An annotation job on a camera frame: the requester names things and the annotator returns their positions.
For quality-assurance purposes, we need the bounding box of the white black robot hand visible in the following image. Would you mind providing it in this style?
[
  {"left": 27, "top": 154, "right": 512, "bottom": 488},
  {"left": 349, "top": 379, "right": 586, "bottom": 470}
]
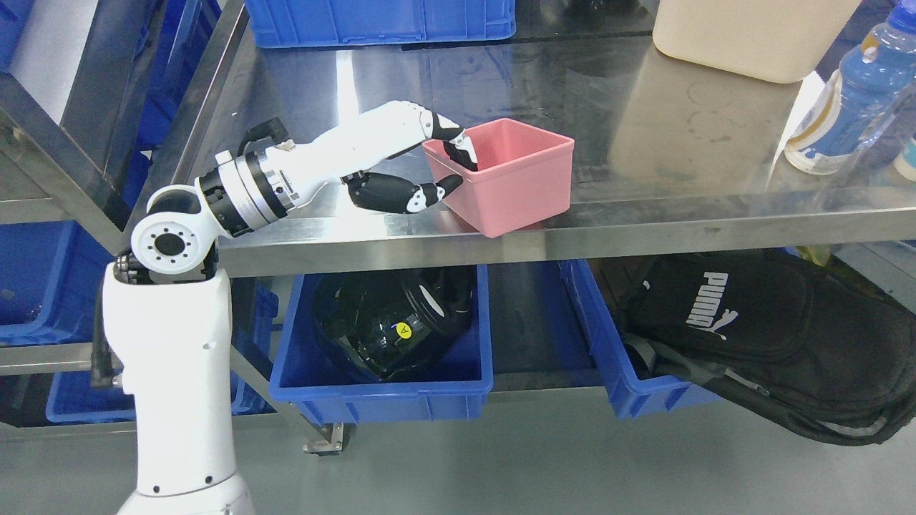
[{"left": 265, "top": 100, "right": 478, "bottom": 214}]

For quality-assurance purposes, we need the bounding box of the pink plastic storage box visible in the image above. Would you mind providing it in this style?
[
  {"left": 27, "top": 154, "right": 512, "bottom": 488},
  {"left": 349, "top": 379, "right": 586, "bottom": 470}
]
[{"left": 422, "top": 118, "right": 575, "bottom": 238}]

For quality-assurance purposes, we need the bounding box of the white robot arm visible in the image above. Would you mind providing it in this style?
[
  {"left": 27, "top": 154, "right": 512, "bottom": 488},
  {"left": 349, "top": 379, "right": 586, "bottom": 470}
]
[{"left": 99, "top": 118, "right": 295, "bottom": 514}]

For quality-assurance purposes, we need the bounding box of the beige plastic container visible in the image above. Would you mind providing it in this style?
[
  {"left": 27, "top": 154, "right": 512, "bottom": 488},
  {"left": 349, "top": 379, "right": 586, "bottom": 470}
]
[{"left": 652, "top": 1, "right": 860, "bottom": 84}]

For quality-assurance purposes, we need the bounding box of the blue bin top edge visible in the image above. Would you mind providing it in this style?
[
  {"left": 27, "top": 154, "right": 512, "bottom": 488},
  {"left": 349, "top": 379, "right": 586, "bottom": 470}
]
[{"left": 243, "top": 1, "right": 517, "bottom": 48}]

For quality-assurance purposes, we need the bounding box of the black helmet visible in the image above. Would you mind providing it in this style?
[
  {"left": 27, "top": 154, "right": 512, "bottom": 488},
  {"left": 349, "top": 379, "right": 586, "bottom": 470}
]
[{"left": 311, "top": 266, "right": 477, "bottom": 383}]

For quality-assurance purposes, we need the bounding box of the blue bin with helmet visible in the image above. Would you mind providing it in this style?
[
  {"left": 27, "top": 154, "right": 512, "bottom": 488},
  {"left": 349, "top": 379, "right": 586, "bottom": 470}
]
[{"left": 268, "top": 265, "right": 494, "bottom": 424}]

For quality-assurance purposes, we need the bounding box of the blue bin far left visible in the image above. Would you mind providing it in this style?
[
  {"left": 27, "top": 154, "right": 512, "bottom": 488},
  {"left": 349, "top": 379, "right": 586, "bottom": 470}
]
[{"left": 1, "top": 221, "right": 112, "bottom": 348}]

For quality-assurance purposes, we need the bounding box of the blue bin lower left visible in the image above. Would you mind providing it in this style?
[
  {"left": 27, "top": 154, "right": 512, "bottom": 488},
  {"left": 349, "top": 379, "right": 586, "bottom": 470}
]
[{"left": 45, "top": 285, "right": 279, "bottom": 424}]

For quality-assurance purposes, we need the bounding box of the blue bin with bag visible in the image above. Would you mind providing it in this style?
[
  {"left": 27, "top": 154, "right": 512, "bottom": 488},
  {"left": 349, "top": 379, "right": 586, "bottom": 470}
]
[{"left": 558, "top": 247, "right": 802, "bottom": 421}]

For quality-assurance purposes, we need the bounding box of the blue drink bottle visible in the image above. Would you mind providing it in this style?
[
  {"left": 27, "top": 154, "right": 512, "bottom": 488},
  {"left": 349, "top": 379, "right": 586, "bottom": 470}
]
[{"left": 783, "top": 1, "right": 915, "bottom": 175}]

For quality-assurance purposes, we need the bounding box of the black Puma bag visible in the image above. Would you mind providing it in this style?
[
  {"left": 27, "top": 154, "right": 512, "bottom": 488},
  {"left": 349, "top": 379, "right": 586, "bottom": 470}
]
[{"left": 619, "top": 249, "right": 915, "bottom": 446}]

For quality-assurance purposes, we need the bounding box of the white blue paper cup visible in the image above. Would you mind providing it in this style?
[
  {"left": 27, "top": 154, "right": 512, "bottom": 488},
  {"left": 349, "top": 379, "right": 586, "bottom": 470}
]
[{"left": 892, "top": 134, "right": 916, "bottom": 182}]

